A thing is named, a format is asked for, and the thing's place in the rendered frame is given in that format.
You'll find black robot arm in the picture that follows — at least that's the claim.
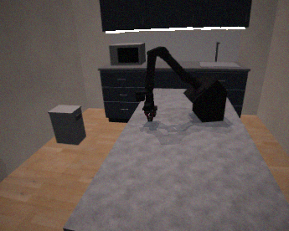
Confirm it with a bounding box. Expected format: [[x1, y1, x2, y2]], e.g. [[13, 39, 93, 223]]
[[136, 47, 205, 114]]

